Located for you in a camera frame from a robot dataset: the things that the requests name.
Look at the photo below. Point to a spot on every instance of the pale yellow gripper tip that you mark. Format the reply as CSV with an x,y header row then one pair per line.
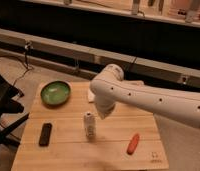
x,y
104,112

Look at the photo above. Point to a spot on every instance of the white plastic bottle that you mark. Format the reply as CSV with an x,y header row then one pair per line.
x,y
89,125

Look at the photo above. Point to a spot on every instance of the orange carrot toy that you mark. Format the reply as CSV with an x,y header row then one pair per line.
x,y
133,144

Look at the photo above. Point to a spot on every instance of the white sponge block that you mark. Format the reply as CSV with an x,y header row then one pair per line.
x,y
90,96

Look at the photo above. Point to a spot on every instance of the black remote control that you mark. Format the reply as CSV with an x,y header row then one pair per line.
x,y
45,134

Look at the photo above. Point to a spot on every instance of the black chair base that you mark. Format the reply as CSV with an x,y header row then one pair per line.
x,y
8,105

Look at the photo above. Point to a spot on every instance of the green bowl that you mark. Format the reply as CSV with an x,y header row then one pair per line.
x,y
55,93

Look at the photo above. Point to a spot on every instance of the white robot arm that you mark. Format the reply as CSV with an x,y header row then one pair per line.
x,y
110,87

